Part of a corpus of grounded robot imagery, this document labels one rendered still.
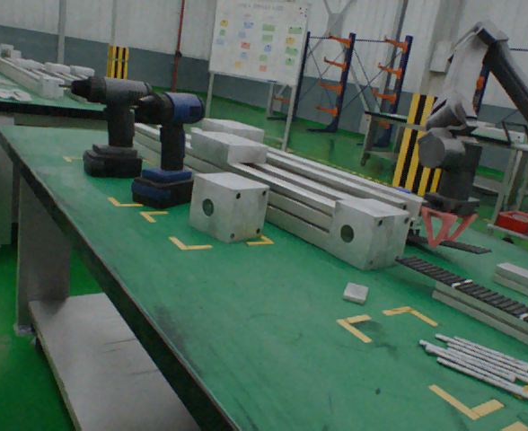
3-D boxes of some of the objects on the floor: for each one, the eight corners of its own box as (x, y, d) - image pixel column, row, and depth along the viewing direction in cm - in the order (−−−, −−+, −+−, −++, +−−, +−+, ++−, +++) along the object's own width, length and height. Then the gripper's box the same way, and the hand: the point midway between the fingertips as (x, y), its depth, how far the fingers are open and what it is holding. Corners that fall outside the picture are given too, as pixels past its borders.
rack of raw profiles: (265, 118, 1237) (280, 24, 1178) (294, 121, 1289) (309, 31, 1229) (358, 145, 982) (383, 28, 922) (389, 148, 1033) (415, 36, 974)
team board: (189, 138, 717) (206, -7, 665) (212, 138, 758) (231, 1, 705) (274, 162, 637) (302, -1, 585) (295, 161, 677) (322, 7, 625)
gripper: (462, 171, 88) (440, 254, 92) (490, 172, 94) (469, 249, 99) (429, 163, 93) (409, 241, 97) (458, 164, 99) (438, 237, 103)
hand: (440, 241), depth 98 cm, fingers closed on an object, 5 cm apart
